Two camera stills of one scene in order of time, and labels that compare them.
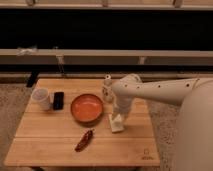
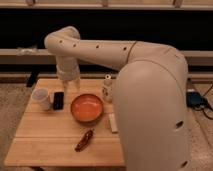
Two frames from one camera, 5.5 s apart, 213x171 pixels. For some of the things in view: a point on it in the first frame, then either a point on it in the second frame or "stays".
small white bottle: [107, 89] stays
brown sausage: [84, 141] stays
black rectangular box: [58, 101] stays
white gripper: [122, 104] -> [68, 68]
